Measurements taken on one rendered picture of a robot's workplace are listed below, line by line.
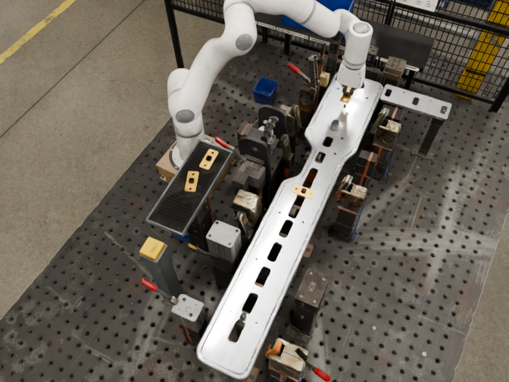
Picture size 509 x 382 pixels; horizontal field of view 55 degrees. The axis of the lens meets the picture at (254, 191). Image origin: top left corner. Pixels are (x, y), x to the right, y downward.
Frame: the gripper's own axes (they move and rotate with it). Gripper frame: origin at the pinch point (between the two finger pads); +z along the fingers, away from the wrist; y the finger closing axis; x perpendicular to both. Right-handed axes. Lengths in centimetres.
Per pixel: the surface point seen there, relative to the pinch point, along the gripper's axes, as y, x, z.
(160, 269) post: -30, -99, 1
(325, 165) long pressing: 3.1, -32.1, 9.3
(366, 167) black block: 17.9, -22.2, 15.1
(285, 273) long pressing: 6, -80, 9
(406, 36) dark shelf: 12, 49, 7
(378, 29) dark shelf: -1.1, 49.3, 6.6
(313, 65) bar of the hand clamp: -15.1, -1.9, -9.7
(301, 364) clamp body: 23, -107, 3
